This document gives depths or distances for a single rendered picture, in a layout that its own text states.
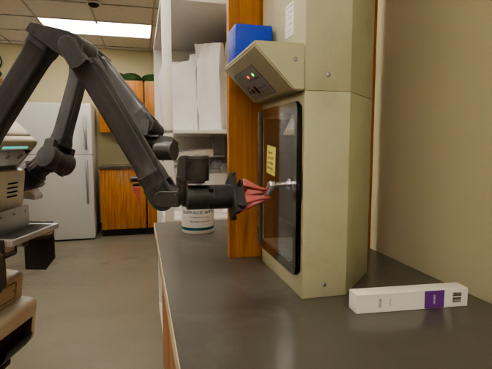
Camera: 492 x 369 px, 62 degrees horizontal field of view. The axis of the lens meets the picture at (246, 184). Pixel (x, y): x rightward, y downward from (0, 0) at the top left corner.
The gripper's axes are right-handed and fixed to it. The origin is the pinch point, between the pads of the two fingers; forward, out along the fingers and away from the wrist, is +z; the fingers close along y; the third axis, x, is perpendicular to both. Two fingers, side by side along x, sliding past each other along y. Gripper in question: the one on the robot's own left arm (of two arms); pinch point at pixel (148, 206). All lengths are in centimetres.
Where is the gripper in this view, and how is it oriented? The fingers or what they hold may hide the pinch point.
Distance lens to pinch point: 132.2
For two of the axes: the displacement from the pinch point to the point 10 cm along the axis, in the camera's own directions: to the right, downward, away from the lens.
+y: 9.7, -0.3, 2.6
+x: -2.6, -0.9, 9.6
